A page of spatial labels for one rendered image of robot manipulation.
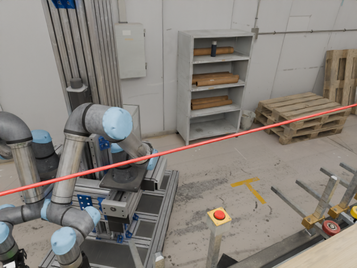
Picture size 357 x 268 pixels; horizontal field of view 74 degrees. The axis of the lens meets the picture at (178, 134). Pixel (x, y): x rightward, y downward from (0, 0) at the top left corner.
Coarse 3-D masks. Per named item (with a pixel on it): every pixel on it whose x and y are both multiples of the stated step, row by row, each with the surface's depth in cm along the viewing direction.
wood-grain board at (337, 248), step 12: (348, 228) 128; (336, 240) 121; (348, 240) 122; (312, 252) 116; (324, 252) 116; (336, 252) 116; (348, 252) 116; (288, 264) 110; (300, 264) 110; (312, 264) 110; (324, 264) 110; (336, 264) 111; (348, 264) 111
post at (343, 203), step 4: (356, 172) 137; (356, 176) 138; (352, 180) 141; (356, 180) 138; (352, 184) 141; (356, 184) 139; (348, 188) 144; (352, 188) 142; (356, 188) 142; (348, 192) 144; (352, 192) 142; (344, 196) 147; (348, 196) 145; (352, 196) 145; (344, 200) 148; (348, 200) 146; (340, 204) 151; (344, 204) 148; (344, 208) 150
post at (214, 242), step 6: (210, 234) 101; (222, 234) 98; (210, 240) 102; (216, 240) 98; (210, 246) 103; (216, 246) 101; (210, 252) 104; (216, 252) 103; (210, 258) 106; (216, 258) 106; (210, 264) 107; (216, 264) 109
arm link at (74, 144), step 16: (80, 112) 88; (64, 128) 91; (80, 128) 89; (64, 144) 91; (80, 144) 92; (64, 160) 90; (80, 160) 94; (64, 192) 90; (48, 208) 90; (64, 208) 90
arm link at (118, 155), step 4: (112, 144) 128; (116, 144) 128; (112, 148) 126; (116, 148) 125; (120, 148) 124; (112, 152) 127; (116, 152) 125; (120, 152) 125; (124, 152) 126; (112, 156) 130; (116, 156) 127; (120, 156) 126; (124, 156) 125; (128, 156) 125; (116, 160) 128; (120, 160) 127; (124, 160) 126; (128, 164) 128
